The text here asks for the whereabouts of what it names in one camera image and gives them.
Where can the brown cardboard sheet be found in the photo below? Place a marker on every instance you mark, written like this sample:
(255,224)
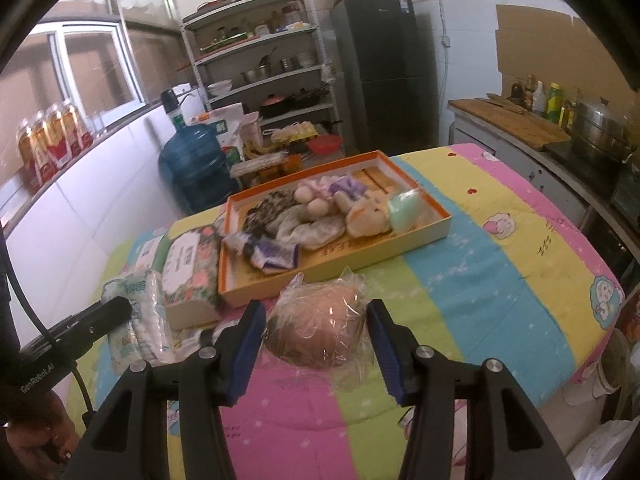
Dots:
(550,45)

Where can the white sliding window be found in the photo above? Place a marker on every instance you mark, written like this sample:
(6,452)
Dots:
(95,70)

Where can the black white water pump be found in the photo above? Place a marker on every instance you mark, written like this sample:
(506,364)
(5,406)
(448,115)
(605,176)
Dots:
(170,102)

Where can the leopard print scrunchie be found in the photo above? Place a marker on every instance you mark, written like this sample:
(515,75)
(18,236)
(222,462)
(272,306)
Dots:
(270,210)

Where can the grey kitchen counter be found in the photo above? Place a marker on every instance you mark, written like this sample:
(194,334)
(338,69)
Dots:
(500,160)

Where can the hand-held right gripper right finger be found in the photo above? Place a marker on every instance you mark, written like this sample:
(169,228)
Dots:
(384,355)

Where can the bunch of bananas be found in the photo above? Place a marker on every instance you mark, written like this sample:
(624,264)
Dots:
(257,149)

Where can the clear noodle packet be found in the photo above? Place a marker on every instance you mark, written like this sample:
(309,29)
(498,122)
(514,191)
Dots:
(265,164)

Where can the wooden cutting board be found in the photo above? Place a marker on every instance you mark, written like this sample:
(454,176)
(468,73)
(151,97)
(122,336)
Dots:
(510,125)

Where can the red plastic basket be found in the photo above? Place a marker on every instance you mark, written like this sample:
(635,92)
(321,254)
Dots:
(324,146)

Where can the black refrigerator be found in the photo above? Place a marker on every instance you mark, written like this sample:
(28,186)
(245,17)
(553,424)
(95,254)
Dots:
(385,75)

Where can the white scrunchie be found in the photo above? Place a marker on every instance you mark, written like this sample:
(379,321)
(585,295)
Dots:
(310,232)

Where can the bread bun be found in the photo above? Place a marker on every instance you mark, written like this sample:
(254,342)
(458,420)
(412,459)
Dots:
(310,325)

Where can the green tray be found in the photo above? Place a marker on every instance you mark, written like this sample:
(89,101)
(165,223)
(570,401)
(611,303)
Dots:
(223,42)

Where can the grey metal storage shelf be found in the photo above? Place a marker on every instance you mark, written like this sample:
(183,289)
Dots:
(260,40)

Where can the white condiment bottle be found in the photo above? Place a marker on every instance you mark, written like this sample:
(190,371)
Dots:
(539,97)

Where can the mint green soft pad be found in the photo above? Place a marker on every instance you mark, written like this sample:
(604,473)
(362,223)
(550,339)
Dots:
(405,210)

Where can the clear drinking glass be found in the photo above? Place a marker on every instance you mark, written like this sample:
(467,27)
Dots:
(100,122)

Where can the blue water jug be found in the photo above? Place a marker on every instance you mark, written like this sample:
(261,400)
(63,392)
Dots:
(195,165)

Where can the floral wet wipes pack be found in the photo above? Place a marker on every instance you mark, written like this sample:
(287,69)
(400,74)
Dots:
(192,270)

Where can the black pot red lid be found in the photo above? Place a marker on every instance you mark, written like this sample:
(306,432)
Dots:
(276,105)

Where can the white plastic bucket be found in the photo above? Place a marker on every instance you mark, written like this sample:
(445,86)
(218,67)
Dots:
(251,127)

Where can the person's left hand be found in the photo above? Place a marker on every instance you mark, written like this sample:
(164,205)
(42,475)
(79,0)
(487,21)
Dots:
(57,425)

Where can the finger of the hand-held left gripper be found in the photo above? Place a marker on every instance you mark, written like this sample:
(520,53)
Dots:
(100,317)

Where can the white green sack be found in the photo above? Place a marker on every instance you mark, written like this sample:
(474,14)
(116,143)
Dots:
(222,122)

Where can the beige plush bear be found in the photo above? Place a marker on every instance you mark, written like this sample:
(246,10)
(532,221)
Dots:
(367,217)

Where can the green yellow bottle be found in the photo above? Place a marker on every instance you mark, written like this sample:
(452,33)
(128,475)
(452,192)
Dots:
(555,102)

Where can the striped cartoon printed blanket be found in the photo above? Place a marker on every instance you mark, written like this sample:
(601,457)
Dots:
(500,270)

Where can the steel steamer pot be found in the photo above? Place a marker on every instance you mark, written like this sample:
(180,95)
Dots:
(600,130)

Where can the black frying pan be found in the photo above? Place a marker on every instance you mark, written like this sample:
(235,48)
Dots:
(312,96)

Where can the purple white packet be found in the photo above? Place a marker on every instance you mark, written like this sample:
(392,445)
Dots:
(272,255)

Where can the white pocket tissue pack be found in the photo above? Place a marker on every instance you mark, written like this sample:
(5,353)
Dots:
(127,287)

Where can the black induction cooker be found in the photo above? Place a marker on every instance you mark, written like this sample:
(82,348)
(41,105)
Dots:
(580,165)

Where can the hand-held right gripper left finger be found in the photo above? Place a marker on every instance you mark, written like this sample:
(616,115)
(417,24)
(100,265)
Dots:
(249,350)

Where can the egg tray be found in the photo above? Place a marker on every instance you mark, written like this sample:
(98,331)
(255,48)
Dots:
(295,131)

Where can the stack of white bowls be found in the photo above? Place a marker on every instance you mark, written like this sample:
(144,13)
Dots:
(220,89)

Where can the dark sauce bottle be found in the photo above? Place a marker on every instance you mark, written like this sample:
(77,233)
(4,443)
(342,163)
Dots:
(517,95)

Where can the orange cardboard box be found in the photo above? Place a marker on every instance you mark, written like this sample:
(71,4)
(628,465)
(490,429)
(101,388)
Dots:
(320,266)

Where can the white plastic bag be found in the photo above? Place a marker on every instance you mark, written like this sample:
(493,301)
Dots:
(610,452)

